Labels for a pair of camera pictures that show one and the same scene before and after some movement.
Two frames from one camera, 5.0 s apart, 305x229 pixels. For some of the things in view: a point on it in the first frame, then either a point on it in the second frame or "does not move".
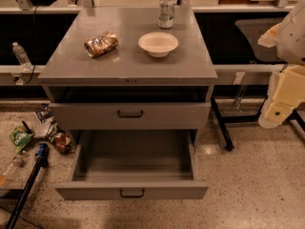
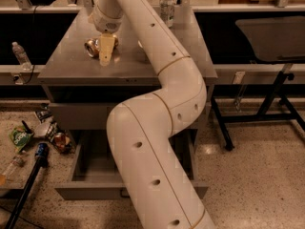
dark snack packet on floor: (44, 114) does not move
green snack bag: (20, 137) does not move
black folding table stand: (229, 145) does not move
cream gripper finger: (286, 93) → (107, 26)
